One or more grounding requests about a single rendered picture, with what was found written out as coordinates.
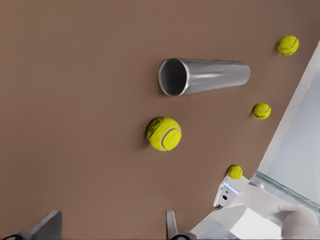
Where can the silver tennis tube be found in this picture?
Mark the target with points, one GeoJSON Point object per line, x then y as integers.
{"type": "Point", "coordinates": [215, 75]}

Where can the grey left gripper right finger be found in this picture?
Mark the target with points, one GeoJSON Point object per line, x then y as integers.
{"type": "Point", "coordinates": [172, 225]}

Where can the silver frame post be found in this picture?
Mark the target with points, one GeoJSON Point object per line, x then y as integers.
{"type": "Point", "coordinates": [287, 191]}

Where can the yellow tennis ball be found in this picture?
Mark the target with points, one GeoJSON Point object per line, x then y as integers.
{"type": "Point", "coordinates": [235, 171]}
{"type": "Point", "coordinates": [261, 111]}
{"type": "Point", "coordinates": [165, 134]}
{"type": "Point", "coordinates": [288, 45]}

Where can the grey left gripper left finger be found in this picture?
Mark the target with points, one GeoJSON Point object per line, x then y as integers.
{"type": "Point", "coordinates": [48, 225]}

